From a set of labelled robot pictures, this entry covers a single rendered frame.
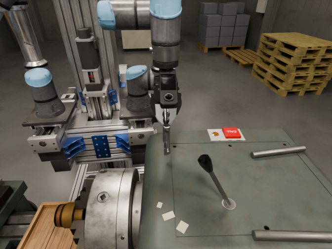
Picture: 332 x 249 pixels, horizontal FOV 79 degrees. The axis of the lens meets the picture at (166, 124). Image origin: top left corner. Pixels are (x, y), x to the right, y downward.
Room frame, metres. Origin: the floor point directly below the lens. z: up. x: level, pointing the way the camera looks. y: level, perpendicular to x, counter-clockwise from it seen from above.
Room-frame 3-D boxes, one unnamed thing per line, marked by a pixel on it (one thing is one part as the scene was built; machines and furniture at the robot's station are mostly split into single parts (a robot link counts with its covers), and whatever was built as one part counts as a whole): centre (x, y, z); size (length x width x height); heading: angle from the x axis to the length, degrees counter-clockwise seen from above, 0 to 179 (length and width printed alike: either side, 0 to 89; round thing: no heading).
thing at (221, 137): (0.65, -0.24, 1.23); 0.13 x 0.08 x 0.06; 92
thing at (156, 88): (0.56, 0.00, 1.52); 0.09 x 0.08 x 0.12; 3
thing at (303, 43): (4.17, -2.57, 0.46); 1.31 x 0.90 x 0.93; 8
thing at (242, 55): (5.91, -2.32, 0.06); 1.38 x 0.95 x 0.13; 8
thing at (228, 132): (0.65, -0.26, 1.26); 0.06 x 0.06 x 0.02; 2
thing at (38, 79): (0.99, 0.65, 1.33); 0.13 x 0.12 x 0.14; 29
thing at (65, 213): (0.41, 0.33, 1.08); 0.09 x 0.09 x 0.09; 2
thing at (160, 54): (0.56, 0.00, 1.60); 0.08 x 0.08 x 0.05
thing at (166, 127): (0.50, 0.00, 1.34); 0.02 x 0.02 x 0.12
